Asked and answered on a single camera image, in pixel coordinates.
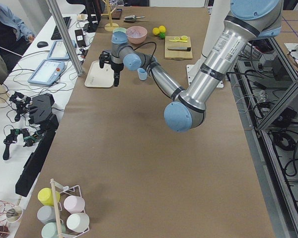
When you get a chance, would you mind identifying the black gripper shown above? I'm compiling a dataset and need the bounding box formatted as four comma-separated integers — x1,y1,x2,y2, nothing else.
111,62,124,87

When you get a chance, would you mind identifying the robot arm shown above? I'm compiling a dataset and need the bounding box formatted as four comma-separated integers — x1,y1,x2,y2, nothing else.
109,0,284,132

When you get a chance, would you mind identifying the light blue plastic cup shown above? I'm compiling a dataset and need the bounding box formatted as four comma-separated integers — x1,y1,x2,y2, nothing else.
137,67,148,81

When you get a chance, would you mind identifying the pile of ice cubes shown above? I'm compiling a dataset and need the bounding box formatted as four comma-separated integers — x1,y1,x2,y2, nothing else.
126,26,148,38

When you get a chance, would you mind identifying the white cup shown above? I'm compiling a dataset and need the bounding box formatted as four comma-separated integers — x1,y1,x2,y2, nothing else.
66,213,90,233

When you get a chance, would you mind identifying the grey cup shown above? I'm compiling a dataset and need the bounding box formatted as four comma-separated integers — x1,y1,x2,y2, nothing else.
37,206,56,225

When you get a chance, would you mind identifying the mint green cup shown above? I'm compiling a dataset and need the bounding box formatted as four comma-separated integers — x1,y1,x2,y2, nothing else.
41,222,58,238

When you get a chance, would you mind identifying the paper cup with whisk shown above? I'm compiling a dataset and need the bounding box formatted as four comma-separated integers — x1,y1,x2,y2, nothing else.
6,206,23,223

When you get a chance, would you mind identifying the cream rabbit tray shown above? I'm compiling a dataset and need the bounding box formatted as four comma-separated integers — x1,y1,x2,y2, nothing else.
84,60,114,88

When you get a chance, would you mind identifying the pink bowl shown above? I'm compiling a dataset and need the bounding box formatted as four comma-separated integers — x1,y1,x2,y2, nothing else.
126,26,148,45

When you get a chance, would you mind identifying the green bowl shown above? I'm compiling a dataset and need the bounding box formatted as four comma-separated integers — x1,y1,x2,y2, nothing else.
113,27,127,36

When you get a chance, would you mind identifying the wooden mug tree stand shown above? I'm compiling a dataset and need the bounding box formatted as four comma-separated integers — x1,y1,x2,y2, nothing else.
101,0,119,32

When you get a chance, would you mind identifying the whole yellow lemon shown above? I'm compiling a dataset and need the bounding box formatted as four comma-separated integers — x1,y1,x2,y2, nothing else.
152,27,160,36

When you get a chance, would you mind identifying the green lime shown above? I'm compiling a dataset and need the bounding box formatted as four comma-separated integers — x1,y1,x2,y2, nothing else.
159,32,165,39

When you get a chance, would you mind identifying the teach pendant far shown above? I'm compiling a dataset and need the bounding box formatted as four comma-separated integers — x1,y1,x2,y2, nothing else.
47,40,70,61

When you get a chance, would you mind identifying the teach pendant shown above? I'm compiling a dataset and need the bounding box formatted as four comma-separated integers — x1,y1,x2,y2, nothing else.
47,40,70,61
27,59,65,86

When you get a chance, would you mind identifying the wooden cutting board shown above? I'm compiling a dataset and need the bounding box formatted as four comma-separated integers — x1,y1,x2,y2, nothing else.
164,35,193,60

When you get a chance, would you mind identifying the teach pendant near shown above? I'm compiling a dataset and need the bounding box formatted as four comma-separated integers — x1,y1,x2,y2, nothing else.
27,59,65,86

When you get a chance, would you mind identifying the black keyboard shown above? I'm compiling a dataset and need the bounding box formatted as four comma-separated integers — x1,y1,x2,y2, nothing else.
50,16,72,41

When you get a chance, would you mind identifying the black computer mouse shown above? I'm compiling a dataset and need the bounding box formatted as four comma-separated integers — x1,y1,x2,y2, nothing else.
37,41,49,48

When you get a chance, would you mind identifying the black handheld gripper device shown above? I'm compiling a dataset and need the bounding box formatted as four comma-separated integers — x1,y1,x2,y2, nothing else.
2,128,33,161

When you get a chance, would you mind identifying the person in blue jacket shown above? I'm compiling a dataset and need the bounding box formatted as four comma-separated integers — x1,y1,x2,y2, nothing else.
0,4,35,84

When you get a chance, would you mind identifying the aluminium frame post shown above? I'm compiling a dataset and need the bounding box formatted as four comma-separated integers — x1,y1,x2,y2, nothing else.
46,0,83,76

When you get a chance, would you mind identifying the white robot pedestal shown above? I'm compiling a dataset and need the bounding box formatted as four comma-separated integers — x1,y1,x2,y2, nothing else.
187,0,230,85

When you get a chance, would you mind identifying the white wire cup rack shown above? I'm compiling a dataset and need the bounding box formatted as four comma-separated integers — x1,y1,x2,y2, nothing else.
50,179,90,238

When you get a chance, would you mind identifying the wooden rack handle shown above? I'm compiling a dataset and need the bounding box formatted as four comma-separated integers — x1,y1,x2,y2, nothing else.
50,178,65,238

